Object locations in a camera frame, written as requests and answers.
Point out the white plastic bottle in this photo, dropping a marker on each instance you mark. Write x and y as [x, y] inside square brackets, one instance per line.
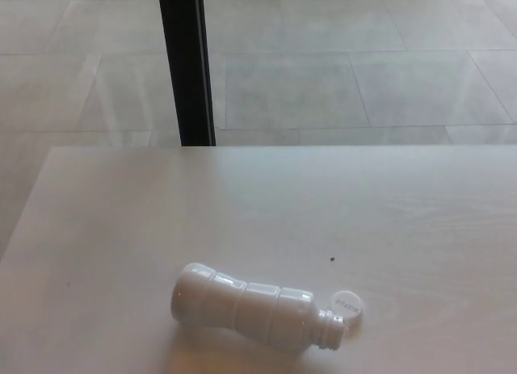
[242, 301]

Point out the white screw cap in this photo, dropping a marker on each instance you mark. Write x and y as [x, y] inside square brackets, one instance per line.
[349, 303]

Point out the black vertical frame post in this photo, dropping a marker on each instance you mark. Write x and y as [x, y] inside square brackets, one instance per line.
[186, 63]

